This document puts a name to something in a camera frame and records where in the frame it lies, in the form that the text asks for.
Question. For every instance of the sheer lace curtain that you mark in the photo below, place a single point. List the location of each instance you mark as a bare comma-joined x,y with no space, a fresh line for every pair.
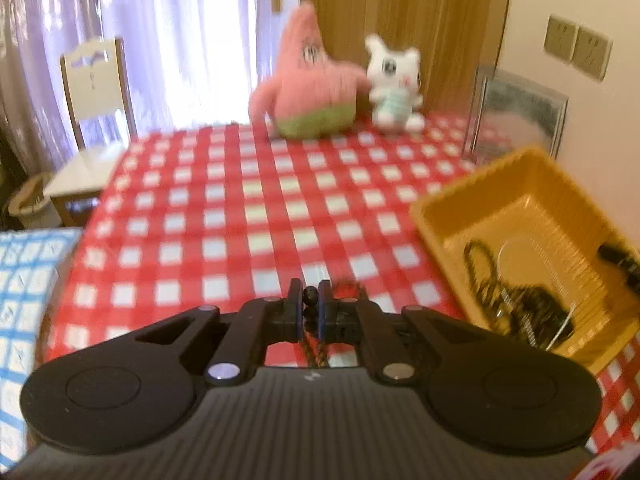
190,35

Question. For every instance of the brown curtain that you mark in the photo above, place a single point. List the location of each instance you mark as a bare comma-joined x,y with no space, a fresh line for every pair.
425,10

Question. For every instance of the blue checked sheet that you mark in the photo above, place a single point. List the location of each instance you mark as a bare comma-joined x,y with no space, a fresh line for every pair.
25,285

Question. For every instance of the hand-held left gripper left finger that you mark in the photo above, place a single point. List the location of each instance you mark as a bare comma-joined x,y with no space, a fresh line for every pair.
292,307

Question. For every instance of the pink starfish plush toy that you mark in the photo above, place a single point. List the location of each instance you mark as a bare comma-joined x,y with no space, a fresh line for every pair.
310,85

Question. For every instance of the yellow plastic tray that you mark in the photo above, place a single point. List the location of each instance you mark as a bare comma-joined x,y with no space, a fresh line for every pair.
500,200

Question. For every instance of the black wristwatch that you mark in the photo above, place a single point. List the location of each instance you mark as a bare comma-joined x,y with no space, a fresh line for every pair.
540,310

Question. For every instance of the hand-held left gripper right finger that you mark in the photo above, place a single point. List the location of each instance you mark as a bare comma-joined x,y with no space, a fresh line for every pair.
325,310

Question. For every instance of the white bunny plush toy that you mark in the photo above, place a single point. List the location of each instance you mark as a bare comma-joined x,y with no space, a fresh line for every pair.
395,75

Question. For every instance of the red white checkered tablecloth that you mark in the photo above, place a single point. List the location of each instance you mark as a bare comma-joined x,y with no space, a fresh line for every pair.
225,210

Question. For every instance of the round woven basket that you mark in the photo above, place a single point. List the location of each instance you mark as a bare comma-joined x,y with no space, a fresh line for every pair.
27,205

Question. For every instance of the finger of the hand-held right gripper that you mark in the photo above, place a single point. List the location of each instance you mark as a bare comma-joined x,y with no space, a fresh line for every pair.
620,258

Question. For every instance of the glass picture frame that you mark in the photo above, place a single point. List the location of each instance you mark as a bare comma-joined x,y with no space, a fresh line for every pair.
520,110

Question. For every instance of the small beige wall socket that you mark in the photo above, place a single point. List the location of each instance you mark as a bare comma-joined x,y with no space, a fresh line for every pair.
560,37
592,53

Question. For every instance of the white wooden chair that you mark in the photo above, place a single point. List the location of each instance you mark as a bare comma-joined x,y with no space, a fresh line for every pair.
95,80

